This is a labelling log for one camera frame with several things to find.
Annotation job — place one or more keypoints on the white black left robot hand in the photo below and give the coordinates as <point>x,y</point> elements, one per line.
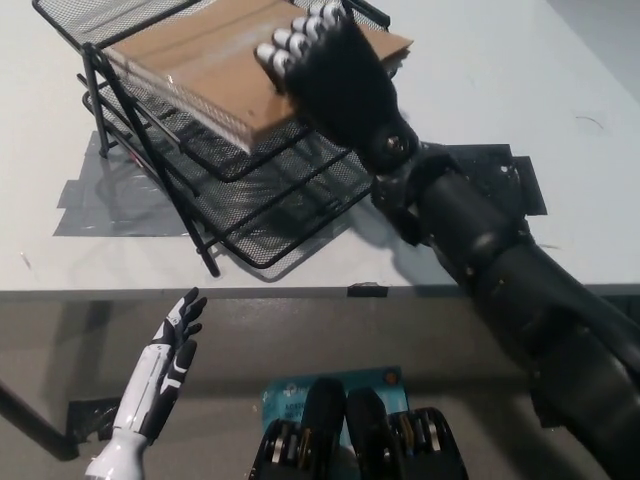
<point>155,385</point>

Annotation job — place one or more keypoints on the black mesh file tray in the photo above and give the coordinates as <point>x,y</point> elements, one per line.
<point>280,215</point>

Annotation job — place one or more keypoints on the black table leg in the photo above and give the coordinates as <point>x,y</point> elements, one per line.
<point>30,420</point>

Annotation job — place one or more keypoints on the grey tape patch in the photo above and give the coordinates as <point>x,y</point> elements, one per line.
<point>85,210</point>

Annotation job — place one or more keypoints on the small black tape strip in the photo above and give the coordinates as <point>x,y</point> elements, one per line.
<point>367,290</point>

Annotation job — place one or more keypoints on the large black tape patch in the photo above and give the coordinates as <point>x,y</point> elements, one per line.
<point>530,180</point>

